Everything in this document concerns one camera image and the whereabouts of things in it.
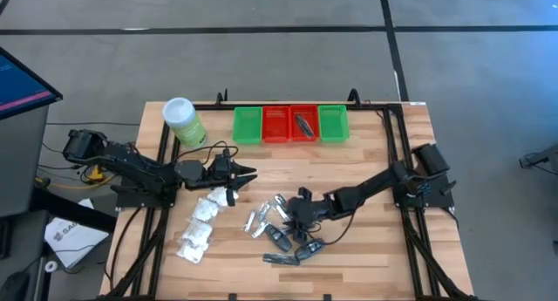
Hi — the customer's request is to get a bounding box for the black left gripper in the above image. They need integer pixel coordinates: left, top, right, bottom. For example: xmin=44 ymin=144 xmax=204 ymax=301
xmin=202 ymin=147 xmax=259 ymax=209

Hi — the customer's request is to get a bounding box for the white cotton pads bag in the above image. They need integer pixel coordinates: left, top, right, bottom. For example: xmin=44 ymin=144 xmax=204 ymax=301
xmin=207 ymin=186 xmax=240 ymax=208
xmin=176 ymin=239 xmax=209 ymax=265
xmin=181 ymin=220 xmax=214 ymax=243
xmin=193 ymin=198 xmax=221 ymax=223

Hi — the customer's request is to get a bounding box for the green plastic basket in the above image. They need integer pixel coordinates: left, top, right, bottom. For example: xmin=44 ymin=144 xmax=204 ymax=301
xmin=231 ymin=106 xmax=264 ymax=145
xmin=317 ymin=104 xmax=351 ymax=144

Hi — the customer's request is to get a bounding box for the red plastic basket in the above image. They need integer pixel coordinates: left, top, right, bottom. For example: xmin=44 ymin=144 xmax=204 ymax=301
xmin=261 ymin=105 xmax=292 ymax=144
xmin=289 ymin=104 xmax=322 ymax=143

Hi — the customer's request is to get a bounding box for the green disinfecting wipes canister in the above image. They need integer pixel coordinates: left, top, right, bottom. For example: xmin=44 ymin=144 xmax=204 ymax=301
xmin=161 ymin=97 xmax=208 ymax=148

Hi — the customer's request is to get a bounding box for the black desk beam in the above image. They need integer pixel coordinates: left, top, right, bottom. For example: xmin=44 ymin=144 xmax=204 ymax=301
xmin=30 ymin=187 xmax=118 ymax=235

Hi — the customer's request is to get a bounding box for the white printed booklet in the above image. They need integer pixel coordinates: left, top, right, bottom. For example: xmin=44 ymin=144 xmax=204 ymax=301
xmin=44 ymin=199 xmax=110 ymax=270

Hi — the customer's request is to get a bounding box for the black floor stand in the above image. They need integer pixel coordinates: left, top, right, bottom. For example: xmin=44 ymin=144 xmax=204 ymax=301
xmin=518 ymin=144 xmax=558 ymax=176

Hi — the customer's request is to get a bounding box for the monitor with blue screen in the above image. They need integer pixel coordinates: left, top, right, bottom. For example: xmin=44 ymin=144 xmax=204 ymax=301
xmin=0 ymin=46 xmax=64 ymax=120

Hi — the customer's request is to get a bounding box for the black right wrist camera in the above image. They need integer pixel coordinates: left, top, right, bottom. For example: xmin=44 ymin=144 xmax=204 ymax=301
xmin=285 ymin=197 xmax=304 ymax=223

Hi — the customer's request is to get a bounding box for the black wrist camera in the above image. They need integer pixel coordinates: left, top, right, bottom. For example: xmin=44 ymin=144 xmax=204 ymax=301
xmin=212 ymin=154 xmax=233 ymax=180
xmin=285 ymin=197 xmax=304 ymax=223

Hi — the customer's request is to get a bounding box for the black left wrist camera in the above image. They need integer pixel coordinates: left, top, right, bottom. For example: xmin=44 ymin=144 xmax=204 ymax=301
xmin=212 ymin=154 xmax=233 ymax=180

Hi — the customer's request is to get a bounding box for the black left wrist camera cable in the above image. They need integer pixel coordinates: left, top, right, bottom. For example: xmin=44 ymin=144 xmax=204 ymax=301
xmin=176 ymin=140 xmax=240 ymax=167

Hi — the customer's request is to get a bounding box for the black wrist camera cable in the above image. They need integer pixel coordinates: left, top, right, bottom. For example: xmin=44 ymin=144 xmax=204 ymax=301
xmin=310 ymin=207 xmax=357 ymax=246
xmin=176 ymin=140 xmax=240 ymax=167

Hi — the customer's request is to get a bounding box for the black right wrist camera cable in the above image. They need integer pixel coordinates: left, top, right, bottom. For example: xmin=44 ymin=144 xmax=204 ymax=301
xmin=310 ymin=207 xmax=357 ymax=246

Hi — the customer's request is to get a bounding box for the black aluminium table frame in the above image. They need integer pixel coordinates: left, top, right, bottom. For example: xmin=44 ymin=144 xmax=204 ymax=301
xmin=98 ymin=100 xmax=479 ymax=301

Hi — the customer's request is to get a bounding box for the yellow cable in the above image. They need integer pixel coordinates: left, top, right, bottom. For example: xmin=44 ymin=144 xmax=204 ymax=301
xmin=34 ymin=163 xmax=117 ymax=191

